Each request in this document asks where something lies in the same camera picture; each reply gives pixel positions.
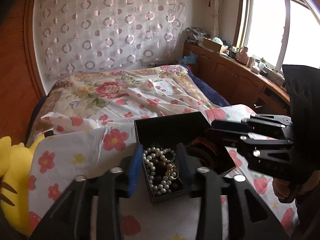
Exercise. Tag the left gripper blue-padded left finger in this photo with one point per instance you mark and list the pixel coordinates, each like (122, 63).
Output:
(70, 216)

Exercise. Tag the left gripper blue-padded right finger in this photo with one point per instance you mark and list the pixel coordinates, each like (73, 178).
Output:
(248, 215)

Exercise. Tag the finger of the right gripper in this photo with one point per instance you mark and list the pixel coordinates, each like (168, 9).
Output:
(274, 126)
(270, 157)

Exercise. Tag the black jewelry box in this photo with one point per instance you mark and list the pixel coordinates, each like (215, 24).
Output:
(165, 133)

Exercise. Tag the person's right hand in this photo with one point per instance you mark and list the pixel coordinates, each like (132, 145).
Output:
(281, 187)

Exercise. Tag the wooden window sill cabinet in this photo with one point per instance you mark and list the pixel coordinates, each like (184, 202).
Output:
(237, 84)

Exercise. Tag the navy blue blanket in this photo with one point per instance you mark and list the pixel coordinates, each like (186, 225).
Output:
(212, 95)

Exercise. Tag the pink bottle on sill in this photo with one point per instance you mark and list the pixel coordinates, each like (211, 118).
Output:
(243, 55)

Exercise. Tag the gold pearl brooch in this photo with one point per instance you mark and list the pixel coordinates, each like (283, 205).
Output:
(172, 173)

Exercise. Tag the flower strawberry print blanket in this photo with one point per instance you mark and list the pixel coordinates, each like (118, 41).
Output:
(82, 152)

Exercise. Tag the yellow plush toy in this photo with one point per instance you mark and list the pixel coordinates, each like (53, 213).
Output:
(29, 187)

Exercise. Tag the cardboard box on cabinet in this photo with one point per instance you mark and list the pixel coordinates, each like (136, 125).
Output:
(215, 47)

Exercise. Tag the blue plastic bag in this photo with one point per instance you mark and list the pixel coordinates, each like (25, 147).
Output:
(189, 59)

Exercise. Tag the stack of papers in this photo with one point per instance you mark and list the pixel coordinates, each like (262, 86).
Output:
(196, 35)

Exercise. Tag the rose floral quilt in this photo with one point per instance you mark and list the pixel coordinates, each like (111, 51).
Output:
(87, 101)

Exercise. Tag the sheer circle pattern curtain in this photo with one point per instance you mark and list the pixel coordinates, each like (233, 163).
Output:
(86, 36)

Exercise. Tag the window with frame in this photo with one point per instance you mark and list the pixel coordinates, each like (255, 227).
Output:
(279, 32)

